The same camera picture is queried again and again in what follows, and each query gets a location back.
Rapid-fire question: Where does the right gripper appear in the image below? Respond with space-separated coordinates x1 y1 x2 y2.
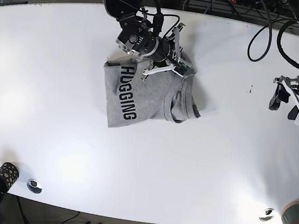
142 23 192 81

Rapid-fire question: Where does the grey T-shirt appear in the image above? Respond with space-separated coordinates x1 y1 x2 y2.
104 56 200 128

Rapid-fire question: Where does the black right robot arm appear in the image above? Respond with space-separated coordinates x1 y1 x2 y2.
102 0 192 77

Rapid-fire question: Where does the grey plant pot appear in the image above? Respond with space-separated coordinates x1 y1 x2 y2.
281 201 299 224

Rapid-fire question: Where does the right silver table grommet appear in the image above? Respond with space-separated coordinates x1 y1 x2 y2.
259 208 275 222

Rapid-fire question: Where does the silver table grommet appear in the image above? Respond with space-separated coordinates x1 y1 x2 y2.
259 208 275 222
27 179 42 194

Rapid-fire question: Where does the left silver table grommet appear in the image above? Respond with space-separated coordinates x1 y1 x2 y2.
27 179 42 194

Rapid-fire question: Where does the black dotted cup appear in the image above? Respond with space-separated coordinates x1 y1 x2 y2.
0 162 20 194

